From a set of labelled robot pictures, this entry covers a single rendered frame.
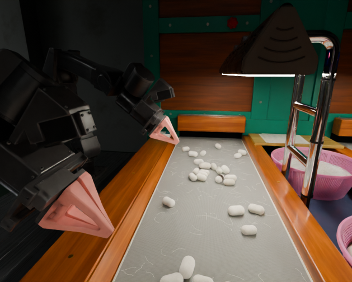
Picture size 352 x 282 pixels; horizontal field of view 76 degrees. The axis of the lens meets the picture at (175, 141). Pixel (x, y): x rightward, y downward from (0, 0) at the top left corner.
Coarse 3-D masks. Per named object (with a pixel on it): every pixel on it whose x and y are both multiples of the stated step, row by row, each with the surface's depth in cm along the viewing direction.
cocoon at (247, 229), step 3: (243, 225) 44; (246, 225) 44; (249, 225) 44; (252, 225) 44; (243, 228) 44; (246, 228) 44; (249, 228) 44; (252, 228) 44; (255, 228) 44; (243, 231) 44; (246, 231) 43; (249, 231) 43; (252, 231) 43; (255, 231) 43; (246, 234) 44
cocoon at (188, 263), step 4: (188, 256) 36; (184, 260) 36; (188, 260) 35; (192, 260) 36; (184, 264) 35; (188, 264) 35; (192, 264) 35; (180, 268) 35; (184, 268) 34; (188, 268) 34; (192, 268) 35; (180, 272) 34; (184, 272) 34; (188, 272) 34; (192, 272) 34; (184, 276) 34; (188, 276) 34
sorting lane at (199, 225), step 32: (192, 160) 82; (224, 160) 82; (160, 192) 60; (192, 192) 60; (224, 192) 60; (256, 192) 60; (160, 224) 47; (192, 224) 47; (224, 224) 47; (256, 224) 47; (128, 256) 39; (160, 256) 39; (192, 256) 39; (224, 256) 39; (256, 256) 39; (288, 256) 39
